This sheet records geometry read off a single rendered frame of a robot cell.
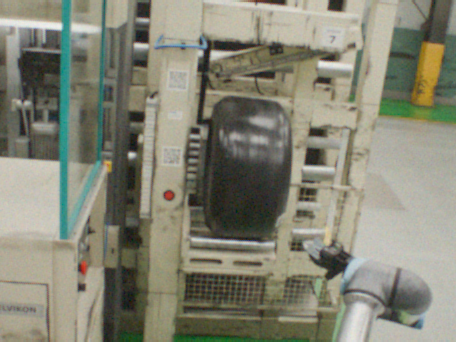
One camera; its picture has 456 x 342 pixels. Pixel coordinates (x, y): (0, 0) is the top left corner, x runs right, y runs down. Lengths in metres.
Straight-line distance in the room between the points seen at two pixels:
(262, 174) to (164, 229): 0.50
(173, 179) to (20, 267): 0.91
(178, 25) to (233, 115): 0.37
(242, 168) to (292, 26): 0.67
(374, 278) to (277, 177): 0.59
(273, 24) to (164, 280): 1.13
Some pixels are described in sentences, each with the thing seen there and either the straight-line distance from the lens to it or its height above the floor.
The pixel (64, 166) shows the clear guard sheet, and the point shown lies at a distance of 1.26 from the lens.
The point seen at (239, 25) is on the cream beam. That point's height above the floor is 1.71.
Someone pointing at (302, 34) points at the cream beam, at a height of 1.70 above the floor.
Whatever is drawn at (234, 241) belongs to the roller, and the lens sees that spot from 2.17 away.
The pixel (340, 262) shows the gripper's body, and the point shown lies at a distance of 1.94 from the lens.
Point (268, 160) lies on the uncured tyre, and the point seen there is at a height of 1.29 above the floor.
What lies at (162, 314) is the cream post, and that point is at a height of 0.52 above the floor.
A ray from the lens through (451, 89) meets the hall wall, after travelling 11.97.
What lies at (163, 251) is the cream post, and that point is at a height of 0.82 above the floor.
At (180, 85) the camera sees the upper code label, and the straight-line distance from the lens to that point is 2.04.
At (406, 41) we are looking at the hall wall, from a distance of 11.51.
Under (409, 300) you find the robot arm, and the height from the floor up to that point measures 1.12.
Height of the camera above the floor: 1.87
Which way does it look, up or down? 19 degrees down
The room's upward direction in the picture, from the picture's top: 6 degrees clockwise
